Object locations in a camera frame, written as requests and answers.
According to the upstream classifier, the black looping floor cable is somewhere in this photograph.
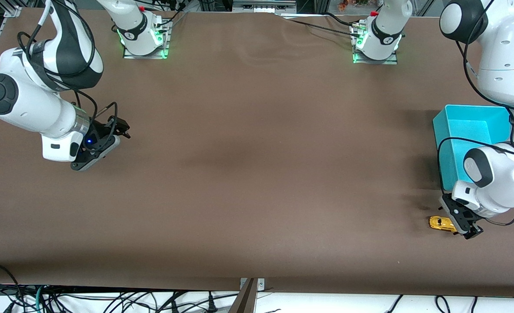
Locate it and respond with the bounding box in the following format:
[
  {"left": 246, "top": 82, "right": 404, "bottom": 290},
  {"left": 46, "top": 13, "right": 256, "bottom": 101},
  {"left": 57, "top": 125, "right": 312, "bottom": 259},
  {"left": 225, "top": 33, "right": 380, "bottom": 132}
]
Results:
[{"left": 0, "top": 262, "right": 23, "bottom": 313}]

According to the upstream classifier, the metal table edge bracket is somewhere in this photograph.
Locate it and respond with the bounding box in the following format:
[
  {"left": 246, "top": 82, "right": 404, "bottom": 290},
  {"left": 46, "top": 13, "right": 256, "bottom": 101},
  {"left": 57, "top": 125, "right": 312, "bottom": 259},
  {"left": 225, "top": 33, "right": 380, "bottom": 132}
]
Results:
[{"left": 240, "top": 277, "right": 265, "bottom": 291}]

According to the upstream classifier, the short black cable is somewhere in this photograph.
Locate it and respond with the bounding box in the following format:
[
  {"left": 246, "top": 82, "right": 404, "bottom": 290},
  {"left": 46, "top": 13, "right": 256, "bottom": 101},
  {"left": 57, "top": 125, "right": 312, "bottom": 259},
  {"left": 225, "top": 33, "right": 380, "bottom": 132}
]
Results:
[{"left": 324, "top": 12, "right": 360, "bottom": 27}]

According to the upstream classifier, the black base cable bundle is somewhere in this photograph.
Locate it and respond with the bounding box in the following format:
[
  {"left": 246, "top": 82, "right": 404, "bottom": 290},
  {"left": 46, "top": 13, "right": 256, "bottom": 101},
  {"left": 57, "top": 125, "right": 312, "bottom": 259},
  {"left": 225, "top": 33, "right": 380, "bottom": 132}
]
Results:
[{"left": 153, "top": 0, "right": 188, "bottom": 31}]

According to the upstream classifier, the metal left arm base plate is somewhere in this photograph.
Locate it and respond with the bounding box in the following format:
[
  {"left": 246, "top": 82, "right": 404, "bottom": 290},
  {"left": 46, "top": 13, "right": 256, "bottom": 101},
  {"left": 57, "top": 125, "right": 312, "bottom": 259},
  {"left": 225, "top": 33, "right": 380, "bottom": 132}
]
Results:
[{"left": 352, "top": 22, "right": 399, "bottom": 65}]

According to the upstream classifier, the black floor cable tangle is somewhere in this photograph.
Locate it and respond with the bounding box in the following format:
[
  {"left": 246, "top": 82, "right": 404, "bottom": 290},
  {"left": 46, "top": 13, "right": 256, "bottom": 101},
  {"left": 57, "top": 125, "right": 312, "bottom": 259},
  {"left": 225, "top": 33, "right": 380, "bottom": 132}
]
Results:
[{"left": 22, "top": 287, "right": 240, "bottom": 313}]

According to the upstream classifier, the cyan plastic bin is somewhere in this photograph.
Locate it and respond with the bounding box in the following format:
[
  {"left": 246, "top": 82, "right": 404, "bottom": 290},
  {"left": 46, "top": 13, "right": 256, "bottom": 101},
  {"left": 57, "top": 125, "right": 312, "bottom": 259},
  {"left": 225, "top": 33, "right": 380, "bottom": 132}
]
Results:
[{"left": 432, "top": 104, "right": 513, "bottom": 193}]

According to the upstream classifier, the long black cable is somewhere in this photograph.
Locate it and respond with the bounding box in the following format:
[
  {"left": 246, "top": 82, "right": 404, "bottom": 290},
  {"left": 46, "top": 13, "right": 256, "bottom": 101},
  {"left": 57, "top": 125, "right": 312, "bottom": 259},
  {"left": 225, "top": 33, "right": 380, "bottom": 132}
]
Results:
[{"left": 288, "top": 19, "right": 362, "bottom": 39}]

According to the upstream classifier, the yellow beetle toy car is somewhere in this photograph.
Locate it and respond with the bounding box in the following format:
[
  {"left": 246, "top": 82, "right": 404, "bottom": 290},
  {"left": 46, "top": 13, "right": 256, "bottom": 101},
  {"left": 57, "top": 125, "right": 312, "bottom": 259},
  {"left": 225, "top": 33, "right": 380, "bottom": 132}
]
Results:
[{"left": 428, "top": 216, "right": 457, "bottom": 234}]

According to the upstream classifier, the grey device with ports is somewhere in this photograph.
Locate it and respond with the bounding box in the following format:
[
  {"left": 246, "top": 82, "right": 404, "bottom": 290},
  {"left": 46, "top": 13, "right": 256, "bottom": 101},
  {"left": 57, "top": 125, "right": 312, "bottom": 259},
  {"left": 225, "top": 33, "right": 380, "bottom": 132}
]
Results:
[{"left": 233, "top": 0, "right": 297, "bottom": 13}]

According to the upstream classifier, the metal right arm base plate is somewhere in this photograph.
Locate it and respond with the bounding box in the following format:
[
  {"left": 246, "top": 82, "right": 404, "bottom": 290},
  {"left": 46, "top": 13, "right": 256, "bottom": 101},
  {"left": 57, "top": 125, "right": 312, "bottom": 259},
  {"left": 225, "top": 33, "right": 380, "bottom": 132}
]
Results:
[{"left": 123, "top": 17, "right": 170, "bottom": 59}]

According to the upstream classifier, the grey metal beam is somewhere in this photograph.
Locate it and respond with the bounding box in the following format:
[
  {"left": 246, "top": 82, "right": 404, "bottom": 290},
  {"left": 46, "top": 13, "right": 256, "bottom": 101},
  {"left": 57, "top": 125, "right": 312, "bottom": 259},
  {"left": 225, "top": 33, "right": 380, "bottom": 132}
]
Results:
[{"left": 227, "top": 278, "right": 257, "bottom": 313}]

